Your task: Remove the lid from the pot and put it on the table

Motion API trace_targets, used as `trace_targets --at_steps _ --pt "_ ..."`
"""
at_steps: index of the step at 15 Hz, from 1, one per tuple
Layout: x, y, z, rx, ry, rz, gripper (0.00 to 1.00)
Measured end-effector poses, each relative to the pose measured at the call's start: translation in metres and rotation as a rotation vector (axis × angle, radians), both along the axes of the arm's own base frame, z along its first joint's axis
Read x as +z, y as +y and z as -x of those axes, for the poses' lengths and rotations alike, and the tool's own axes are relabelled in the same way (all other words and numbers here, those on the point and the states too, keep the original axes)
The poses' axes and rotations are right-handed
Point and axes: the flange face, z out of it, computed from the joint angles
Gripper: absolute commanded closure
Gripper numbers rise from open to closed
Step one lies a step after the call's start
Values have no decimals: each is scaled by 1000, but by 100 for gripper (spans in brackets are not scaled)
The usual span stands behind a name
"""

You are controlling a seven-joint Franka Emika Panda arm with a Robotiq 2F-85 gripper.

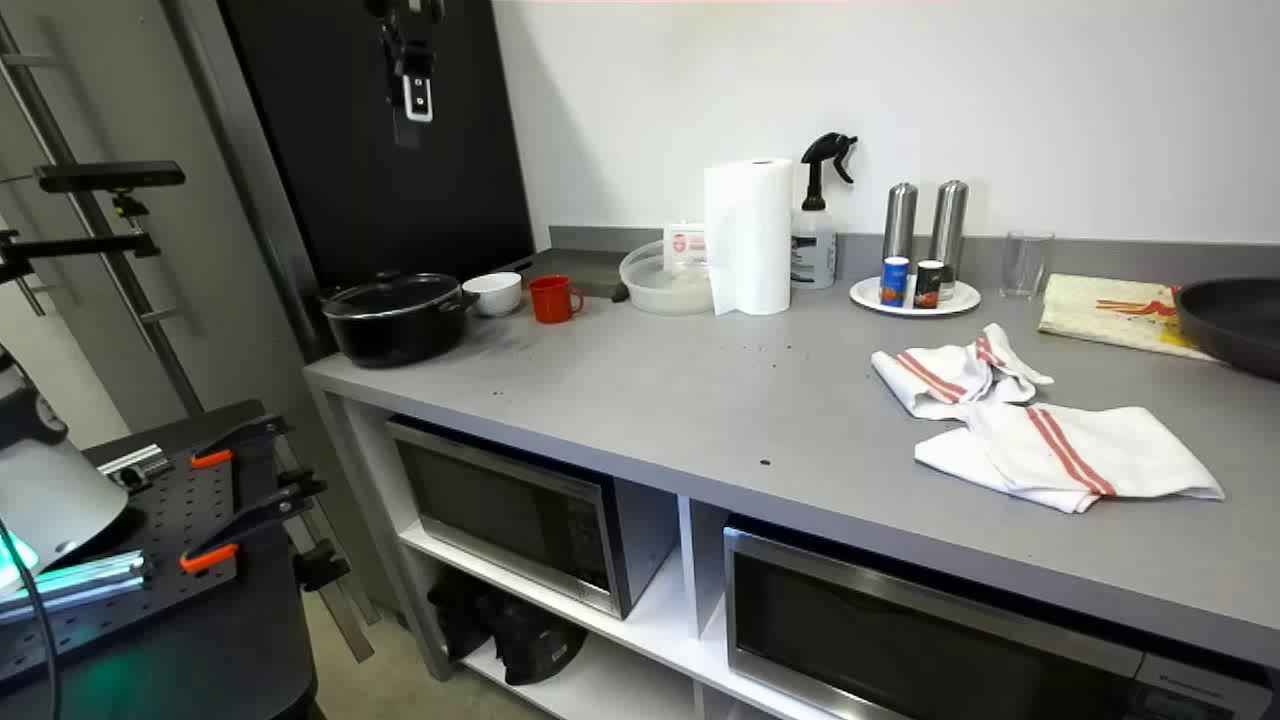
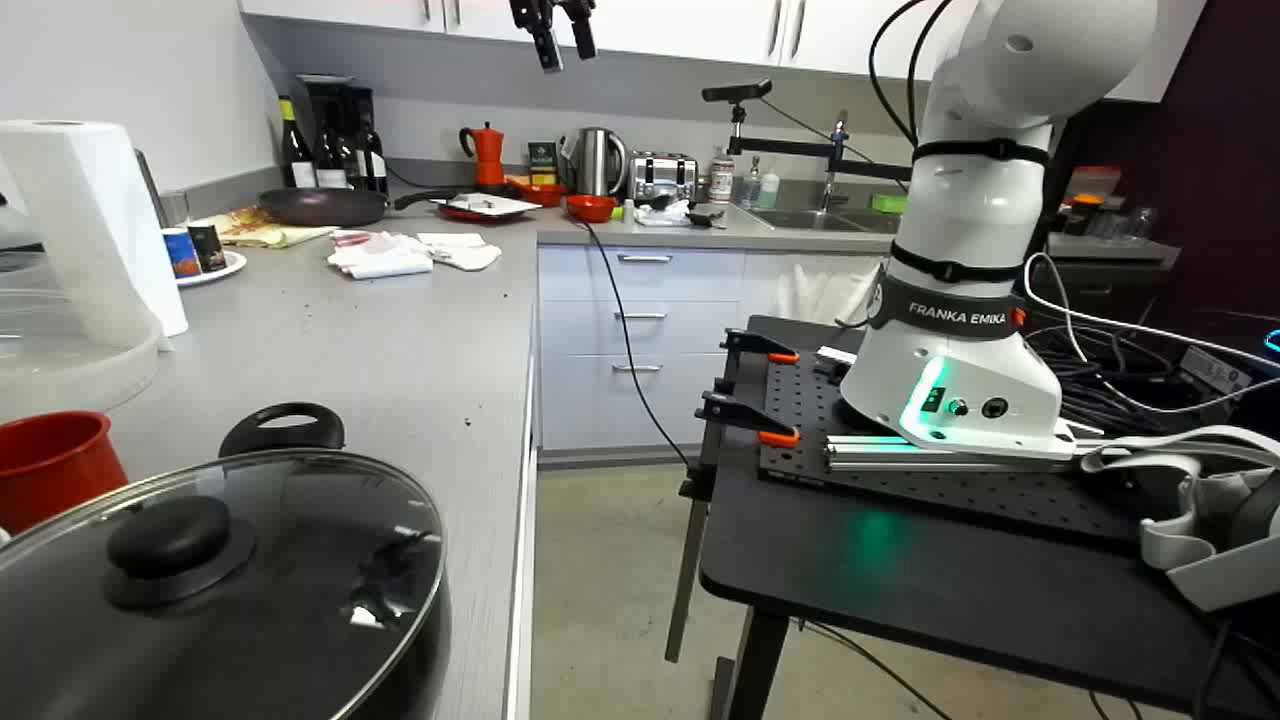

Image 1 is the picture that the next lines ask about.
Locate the Franka robot arm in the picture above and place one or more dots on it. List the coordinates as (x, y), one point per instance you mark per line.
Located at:
(396, 19)

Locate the black cooking pot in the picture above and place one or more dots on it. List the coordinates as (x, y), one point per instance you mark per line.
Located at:
(392, 332)

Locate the black back panel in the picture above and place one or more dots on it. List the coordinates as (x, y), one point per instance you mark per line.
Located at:
(380, 187)

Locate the white bowl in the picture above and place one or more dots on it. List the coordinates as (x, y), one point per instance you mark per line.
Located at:
(499, 295)

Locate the red mug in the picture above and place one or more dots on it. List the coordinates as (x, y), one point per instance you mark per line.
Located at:
(549, 301)

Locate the white box with red print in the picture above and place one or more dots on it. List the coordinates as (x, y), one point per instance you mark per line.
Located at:
(684, 246)

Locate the clear plastic container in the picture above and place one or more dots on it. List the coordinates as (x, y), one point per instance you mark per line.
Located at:
(663, 283)

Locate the white paper towel roll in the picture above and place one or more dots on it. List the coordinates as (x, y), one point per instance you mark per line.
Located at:
(749, 237)

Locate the black orange-tipped clamp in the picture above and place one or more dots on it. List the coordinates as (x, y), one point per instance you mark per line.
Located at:
(254, 520)
(242, 435)

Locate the spray bottle with black trigger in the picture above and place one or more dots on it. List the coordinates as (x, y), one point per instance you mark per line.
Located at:
(815, 241)

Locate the small stainless microwave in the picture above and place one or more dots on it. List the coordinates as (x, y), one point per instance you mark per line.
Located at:
(514, 511)

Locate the stainless steel shaker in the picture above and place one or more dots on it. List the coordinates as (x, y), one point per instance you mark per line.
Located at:
(950, 227)
(901, 222)

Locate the blue can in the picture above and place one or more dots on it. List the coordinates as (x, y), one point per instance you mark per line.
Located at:
(892, 283)

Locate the dark can with red label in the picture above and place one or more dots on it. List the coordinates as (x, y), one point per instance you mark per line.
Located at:
(930, 286)

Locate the black bag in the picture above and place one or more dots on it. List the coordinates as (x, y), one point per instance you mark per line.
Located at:
(514, 624)

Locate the black perforated board cart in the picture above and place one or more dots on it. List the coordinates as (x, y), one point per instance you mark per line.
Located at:
(175, 584)

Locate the white round plate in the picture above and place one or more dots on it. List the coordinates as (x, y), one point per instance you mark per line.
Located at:
(956, 297)

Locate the white shelf cabinet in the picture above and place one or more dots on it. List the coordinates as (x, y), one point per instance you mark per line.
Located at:
(664, 624)

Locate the white red-striped towel crumpled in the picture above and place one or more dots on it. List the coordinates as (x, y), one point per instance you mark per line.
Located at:
(953, 374)

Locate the clear drinking glass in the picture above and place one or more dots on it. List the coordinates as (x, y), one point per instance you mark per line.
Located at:
(1026, 264)

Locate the white red-striped towel flat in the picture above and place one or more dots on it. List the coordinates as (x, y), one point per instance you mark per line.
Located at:
(1071, 456)

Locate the large stainless microwave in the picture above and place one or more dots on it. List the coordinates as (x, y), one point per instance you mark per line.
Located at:
(934, 640)

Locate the black frying pan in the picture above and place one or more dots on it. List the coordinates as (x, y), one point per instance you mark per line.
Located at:
(1234, 325)

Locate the black camera stand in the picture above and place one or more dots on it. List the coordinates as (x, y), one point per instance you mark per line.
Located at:
(95, 202)

